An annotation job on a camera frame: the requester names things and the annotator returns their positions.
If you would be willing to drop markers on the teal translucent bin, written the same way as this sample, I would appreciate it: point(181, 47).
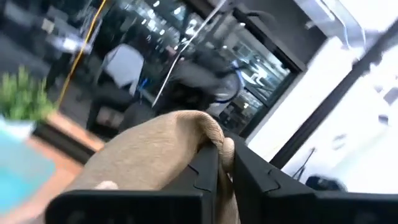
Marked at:
point(21, 174)

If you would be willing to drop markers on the green potted plant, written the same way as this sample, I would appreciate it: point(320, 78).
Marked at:
point(21, 96)

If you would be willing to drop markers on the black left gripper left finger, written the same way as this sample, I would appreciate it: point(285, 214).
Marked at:
point(186, 202)

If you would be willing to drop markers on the beige cap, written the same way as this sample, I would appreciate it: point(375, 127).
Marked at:
point(149, 149)

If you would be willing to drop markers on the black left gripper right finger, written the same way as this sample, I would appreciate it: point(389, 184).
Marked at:
point(280, 205)

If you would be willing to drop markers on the white plant pot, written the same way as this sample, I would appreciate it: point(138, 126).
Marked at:
point(15, 128)

